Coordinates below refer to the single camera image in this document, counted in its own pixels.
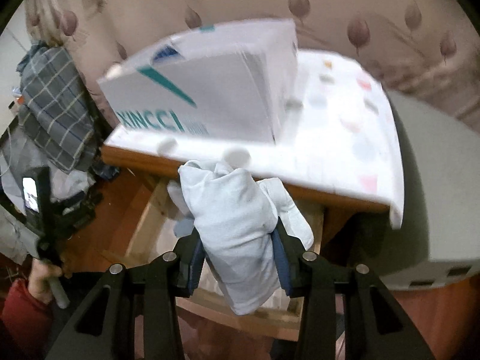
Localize person's left hand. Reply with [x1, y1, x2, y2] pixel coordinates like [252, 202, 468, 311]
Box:
[28, 259, 64, 302]

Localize grey plaid cloth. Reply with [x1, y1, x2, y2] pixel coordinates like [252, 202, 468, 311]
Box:
[17, 43, 98, 175]

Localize white patterned cloth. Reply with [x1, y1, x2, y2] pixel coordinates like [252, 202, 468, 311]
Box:
[103, 50, 406, 229]

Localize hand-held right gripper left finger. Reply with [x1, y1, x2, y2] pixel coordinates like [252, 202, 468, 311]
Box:
[45, 227, 207, 360]

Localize pale textured underwear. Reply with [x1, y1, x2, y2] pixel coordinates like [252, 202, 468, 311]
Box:
[167, 159, 315, 316]

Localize leaf print curtain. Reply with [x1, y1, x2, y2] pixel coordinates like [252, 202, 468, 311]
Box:
[24, 0, 480, 132]

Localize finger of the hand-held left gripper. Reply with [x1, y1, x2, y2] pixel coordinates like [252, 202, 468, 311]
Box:
[69, 191, 105, 229]

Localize grey box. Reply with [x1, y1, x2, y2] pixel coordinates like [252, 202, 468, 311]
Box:
[384, 90, 480, 293]

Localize dark blue patterned cloth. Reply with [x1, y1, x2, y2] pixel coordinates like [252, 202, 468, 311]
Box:
[92, 159, 121, 181]

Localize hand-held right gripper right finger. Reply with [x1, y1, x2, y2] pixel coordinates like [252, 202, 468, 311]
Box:
[271, 219, 436, 360]

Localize white shoe box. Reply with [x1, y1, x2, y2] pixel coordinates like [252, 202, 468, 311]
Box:
[97, 19, 299, 147]

